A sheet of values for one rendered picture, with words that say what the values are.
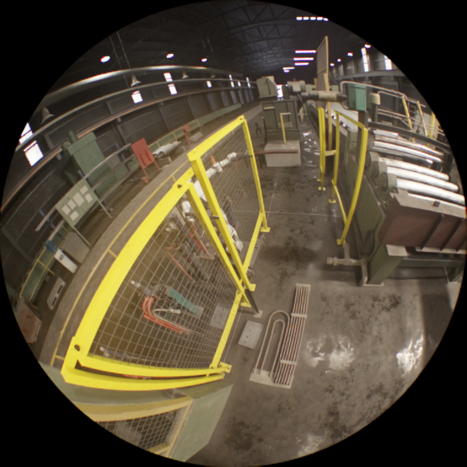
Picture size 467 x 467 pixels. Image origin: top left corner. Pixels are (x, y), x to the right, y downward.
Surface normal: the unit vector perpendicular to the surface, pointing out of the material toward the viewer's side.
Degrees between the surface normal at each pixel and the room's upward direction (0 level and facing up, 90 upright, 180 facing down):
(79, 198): 90
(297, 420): 0
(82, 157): 90
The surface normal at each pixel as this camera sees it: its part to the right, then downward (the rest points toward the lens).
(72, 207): 0.92, 0.07
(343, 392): -0.25, -0.67
